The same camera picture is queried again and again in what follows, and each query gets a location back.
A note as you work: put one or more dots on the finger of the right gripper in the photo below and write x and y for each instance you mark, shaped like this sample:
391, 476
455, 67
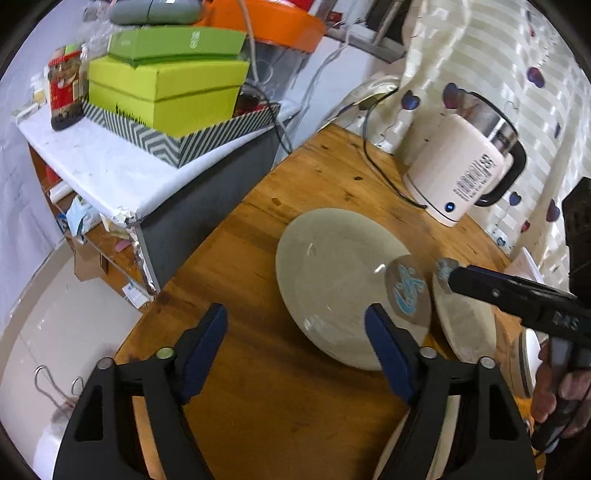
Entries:
511, 294

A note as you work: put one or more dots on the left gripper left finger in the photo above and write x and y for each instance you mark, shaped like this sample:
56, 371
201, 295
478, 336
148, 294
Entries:
101, 440

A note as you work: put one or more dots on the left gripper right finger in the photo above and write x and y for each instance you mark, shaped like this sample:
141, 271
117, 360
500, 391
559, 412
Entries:
490, 442

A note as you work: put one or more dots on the large white blue-striped bowl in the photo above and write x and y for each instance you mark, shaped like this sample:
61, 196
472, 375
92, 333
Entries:
529, 362

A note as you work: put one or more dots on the right hand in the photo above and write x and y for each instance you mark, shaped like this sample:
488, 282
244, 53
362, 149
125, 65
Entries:
575, 386

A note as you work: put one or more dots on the black binder clip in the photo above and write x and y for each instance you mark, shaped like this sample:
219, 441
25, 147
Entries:
45, 384

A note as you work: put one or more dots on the white electric kettle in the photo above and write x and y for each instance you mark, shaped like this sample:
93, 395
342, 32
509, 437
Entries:
472, 159

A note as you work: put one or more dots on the white side shelf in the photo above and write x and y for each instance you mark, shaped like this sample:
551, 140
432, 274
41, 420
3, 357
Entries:
167, 211

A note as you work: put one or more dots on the heart pattern curtain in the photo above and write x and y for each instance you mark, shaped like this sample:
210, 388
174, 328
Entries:
506, 68

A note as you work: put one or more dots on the lime green box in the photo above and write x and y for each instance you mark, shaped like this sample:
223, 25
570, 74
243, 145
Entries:
174, 98

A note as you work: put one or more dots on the orange lid storage bin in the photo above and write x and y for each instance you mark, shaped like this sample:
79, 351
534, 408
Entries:
272, 23

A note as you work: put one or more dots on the red label jar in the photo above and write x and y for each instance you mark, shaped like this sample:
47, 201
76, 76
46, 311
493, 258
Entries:
63, 78

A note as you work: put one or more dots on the dark green box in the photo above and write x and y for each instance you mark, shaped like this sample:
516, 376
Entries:
174, 43

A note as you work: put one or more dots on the grey glasses case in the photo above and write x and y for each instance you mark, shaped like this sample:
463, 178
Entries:
155, 12

